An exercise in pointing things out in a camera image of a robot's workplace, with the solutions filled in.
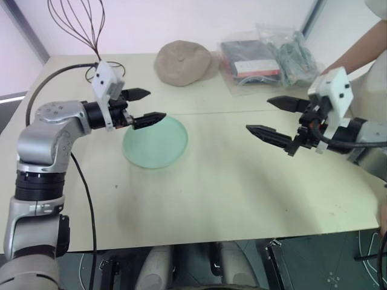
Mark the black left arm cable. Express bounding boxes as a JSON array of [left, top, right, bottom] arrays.
[[25, 62, 99, 290]]

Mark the round pale green plate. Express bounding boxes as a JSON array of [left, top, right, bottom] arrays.
[[122, 116, 189, 170]]

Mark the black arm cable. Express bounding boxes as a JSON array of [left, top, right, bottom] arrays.
[[25, 62, 99, 290], [313, 119, 387, 150]]

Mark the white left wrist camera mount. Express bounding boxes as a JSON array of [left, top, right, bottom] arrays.
[[91, 60, 125, 132]]

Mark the black floor mat with markings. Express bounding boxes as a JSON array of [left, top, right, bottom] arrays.
[[265, 231, 387, 290]]

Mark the black metal bracket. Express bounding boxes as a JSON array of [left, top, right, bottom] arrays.
[[98, 257, 122, 290]]

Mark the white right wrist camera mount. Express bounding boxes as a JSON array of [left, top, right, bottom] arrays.
[[307, 66, 355, 155]]

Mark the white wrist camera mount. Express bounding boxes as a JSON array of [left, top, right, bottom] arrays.
[[91, 60, 125, 132], [307, 66, 355, 155]]

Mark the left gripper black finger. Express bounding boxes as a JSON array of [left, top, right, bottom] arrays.
[[132, 112, 167, 131], [122, 88, 151, 102]]

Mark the plastic bag with green items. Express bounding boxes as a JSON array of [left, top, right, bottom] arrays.
[[256, 22, 327, 89]]

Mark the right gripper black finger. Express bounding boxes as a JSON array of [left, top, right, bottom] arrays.
[[245, 124, 299, 158], [267, 95, 312, 114]]

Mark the grey rounded robot leg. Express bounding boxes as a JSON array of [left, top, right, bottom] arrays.
[[218, 241, 261, 290], [135, 246, 174, 290]]

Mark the person's white garment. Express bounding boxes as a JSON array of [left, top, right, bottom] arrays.
[[350, 0, 387, 120]]

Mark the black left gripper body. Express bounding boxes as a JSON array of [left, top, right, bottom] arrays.
[[108, 93, 135, 129]]

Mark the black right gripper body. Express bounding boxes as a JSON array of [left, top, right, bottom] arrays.
[[297, 101, 333, 149]]

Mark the beige fabric cap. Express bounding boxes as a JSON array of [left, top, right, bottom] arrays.
[[154, 39, 221, 88]]

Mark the plastic bag with black-red packs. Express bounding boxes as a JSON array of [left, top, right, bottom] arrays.
[[216, 38, 284, 97]]

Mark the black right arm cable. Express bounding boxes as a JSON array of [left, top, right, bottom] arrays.
[[313, 119, 387, 150]]

